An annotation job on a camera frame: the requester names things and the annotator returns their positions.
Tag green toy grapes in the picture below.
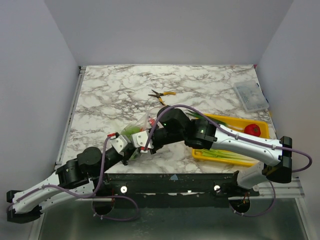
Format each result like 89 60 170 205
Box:
120 126 141 138

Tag yellow handled pliers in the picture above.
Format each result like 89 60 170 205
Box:
147 89 177 107

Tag green celery toy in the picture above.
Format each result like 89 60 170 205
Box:
199 149 257 163

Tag green onion toy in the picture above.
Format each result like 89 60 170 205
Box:
186 110 244 131

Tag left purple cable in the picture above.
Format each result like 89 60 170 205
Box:
6 133 140 222

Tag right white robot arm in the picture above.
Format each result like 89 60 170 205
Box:
131 105 292 196

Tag yellow plastic tray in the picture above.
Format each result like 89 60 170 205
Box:
191 113 270 167

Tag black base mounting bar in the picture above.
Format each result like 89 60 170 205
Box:
97 173 259 208

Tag clear zip top bag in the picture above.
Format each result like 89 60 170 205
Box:
120 107 160 160

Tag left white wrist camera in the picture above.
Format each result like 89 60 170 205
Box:
108 132 130 154

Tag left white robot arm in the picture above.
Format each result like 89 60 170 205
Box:
6 139 136 224

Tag clear plastic screw box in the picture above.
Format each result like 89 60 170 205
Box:
233 80 269 112

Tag purple cable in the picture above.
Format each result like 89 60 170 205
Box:
6 133 140 222
143 104 313 217

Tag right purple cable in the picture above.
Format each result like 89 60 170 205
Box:
143 104 313 217

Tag red toy tomato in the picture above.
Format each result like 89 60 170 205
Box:
243 124 261 137

